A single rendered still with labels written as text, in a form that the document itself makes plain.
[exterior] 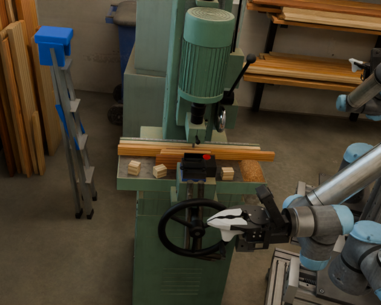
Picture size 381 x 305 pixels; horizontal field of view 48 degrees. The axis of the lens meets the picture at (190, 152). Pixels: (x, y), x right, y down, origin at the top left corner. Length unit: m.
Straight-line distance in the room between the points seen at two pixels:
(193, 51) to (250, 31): 2.52
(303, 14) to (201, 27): 2.13
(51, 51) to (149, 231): 1.03
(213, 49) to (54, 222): 1.70
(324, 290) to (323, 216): 0.48
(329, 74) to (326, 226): 2.80
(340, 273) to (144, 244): 0.83
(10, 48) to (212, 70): 1.57
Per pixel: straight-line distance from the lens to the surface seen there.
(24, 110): 2.95
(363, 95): 1.88
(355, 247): 1.44
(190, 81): 1.55
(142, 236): 1.86
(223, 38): 1.50
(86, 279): 2.48
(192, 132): 1.68
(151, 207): 1.75
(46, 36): 2.27
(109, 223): 2.77
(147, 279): 2.06
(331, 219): 1.09
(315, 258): 1.17
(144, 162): 1.74
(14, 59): 2.81
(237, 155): 1.82
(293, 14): 3.51
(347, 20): 3.64
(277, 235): 1.08
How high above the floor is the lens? 1.91
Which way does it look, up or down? 33 degrees down
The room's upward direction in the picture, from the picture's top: 7 degrees clockwise
